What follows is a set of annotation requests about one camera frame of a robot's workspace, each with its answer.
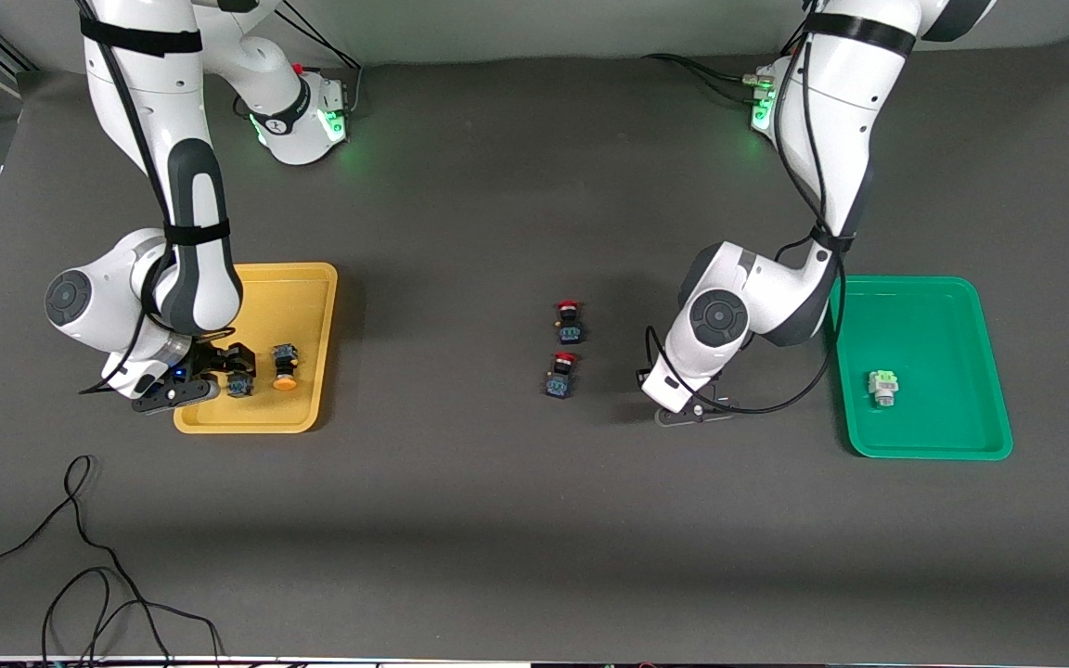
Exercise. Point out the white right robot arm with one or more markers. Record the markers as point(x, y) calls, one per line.
point(154, 102)

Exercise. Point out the green square push button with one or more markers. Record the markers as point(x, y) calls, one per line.
point(884, 388)

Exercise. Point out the green plastic tray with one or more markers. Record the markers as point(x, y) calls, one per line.
point(943, 334)

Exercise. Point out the yellow push button switch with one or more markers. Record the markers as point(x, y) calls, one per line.
point(286, 365)
point(239, 384)

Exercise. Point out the dark grey table cover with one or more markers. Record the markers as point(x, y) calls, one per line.
point(534, 557)

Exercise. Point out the yellow plastic tray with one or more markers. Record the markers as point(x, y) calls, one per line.
point(307, 306)

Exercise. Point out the red push button switch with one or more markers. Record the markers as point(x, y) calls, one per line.
point(560, 380)
point(569, 325)

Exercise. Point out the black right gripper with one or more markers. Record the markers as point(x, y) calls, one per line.
point(211, 361)

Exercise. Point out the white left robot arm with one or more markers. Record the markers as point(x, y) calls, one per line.
point(831, 102)

